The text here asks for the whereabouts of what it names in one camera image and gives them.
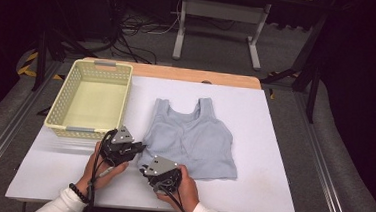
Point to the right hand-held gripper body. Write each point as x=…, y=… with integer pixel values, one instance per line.
x=163, y=172

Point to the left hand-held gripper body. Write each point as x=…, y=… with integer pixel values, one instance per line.
x=119, y=146

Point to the light blue tank top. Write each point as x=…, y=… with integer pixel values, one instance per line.
x=190, y=143

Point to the cream perforated plastic basket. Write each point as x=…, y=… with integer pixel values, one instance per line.
x=92, y=102

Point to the person's right hand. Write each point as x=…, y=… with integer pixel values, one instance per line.
x=186, y=189

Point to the person's left hand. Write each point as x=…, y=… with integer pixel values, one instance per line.
x=104, y=177

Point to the black tripod stand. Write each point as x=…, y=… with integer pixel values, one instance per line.
x=51, y=49

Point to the black metal stand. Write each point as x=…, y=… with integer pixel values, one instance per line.
x=307, y=67

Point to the white metal desk frame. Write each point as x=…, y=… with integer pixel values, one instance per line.
x=222, y=11

